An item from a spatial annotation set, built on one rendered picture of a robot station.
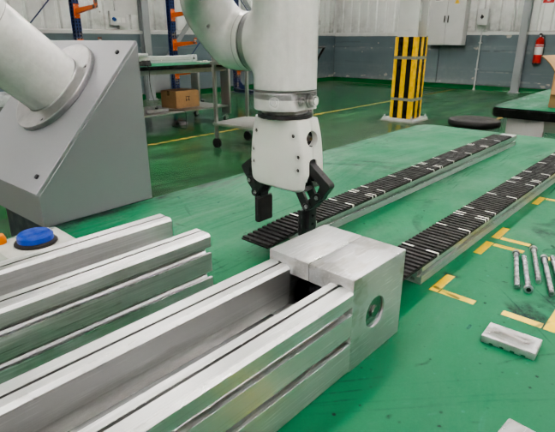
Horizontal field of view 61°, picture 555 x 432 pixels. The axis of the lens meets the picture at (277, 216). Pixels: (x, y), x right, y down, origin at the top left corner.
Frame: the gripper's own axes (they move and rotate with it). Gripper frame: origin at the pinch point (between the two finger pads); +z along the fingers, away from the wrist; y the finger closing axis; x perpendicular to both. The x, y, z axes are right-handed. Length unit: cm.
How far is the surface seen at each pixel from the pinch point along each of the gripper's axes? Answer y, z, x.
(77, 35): 719, -31, -320
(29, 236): 12.1, -3.3, 30.8
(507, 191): -18.9, 0.5, -38.1
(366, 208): -1.9, 2.9, -19.2
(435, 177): -1.8, 2.8, -46.3
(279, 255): -15.4, -5.2, 17.9
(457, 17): 427, -70, -1041
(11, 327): -3.9, -2.1, 38.7
